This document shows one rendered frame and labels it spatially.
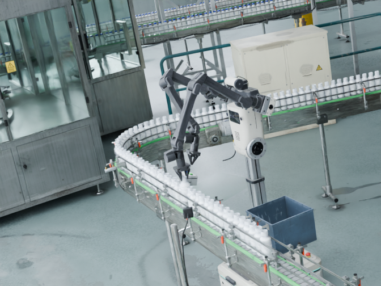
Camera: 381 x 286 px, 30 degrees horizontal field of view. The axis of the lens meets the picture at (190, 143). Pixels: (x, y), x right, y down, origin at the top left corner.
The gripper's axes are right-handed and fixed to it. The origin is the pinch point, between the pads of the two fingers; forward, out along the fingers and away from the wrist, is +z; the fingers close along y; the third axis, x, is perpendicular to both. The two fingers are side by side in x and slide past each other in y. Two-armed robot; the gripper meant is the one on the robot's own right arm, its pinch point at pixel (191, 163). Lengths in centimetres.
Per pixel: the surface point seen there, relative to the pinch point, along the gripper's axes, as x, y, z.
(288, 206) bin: 48, 53, 15
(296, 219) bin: 35, 81, 15
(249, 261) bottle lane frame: -15, 111, 31
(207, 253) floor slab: 76, -87, 98
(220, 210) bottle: -18, 77, 11
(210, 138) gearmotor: 74, -107, -1
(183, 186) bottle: -20.0, 30.4, 8.8
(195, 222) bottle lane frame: -16, 46, 28
